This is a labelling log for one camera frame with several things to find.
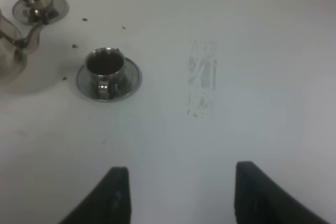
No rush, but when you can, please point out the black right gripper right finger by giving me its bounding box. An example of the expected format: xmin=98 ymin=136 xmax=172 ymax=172
xmin=234 ymin=161 xmax=327 ymax=224

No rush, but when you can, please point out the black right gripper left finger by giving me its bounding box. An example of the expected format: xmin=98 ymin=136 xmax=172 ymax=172
xmin=61 ymin=167 xmax=131 ymax=224

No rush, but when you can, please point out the stainless steel teapot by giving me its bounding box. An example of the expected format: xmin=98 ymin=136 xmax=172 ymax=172
xmin=1 ymin=15 xmax=45 ymax=84

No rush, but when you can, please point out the near stainless steel saucer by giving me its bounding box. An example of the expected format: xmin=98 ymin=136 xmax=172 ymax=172
xmin=76 ymin=58 xmax=142 ymax=102

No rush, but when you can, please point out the stainless steel saucer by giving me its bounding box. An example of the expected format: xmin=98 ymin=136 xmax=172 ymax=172
xmin=12 ymin=0 xmax=69 ymax=26
xmin=76 ymin=58 xmax=142 ymax=102

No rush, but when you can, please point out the near stainless steel teacup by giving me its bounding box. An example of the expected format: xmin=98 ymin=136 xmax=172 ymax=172
xmin=85 ymin=48 xmax=126 ymax=100

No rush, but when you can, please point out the far stainless steel saucer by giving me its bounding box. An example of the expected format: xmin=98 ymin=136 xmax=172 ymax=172
xmin=12 ymin=0 xmax=69 ymax=26

